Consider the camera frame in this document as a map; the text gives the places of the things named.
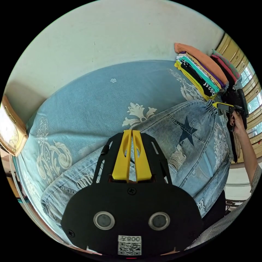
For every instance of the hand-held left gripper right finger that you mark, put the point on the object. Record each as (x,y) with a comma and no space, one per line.
(143,163)

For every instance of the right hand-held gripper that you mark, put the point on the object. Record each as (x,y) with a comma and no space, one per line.
(232,98)

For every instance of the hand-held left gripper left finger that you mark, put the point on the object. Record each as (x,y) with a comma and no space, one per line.
(121,161)

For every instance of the blue jeans with star print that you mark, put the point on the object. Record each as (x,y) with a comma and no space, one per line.
(194,147)

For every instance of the person's right forearm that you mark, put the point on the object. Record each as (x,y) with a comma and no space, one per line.
(246,147)

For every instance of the person's right hand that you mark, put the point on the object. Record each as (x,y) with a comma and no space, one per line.
(237,122)

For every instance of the pile of clothes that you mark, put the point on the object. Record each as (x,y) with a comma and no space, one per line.
(204,69)

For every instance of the bed with blue printed sheet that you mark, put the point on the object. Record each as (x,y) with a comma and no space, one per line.
(92,102)

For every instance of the person's body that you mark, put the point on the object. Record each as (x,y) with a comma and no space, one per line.
(231,223)

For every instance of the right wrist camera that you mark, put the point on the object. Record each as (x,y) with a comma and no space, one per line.
(244,102)

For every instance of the window with yellow frame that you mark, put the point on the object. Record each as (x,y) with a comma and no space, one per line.
(253,102)

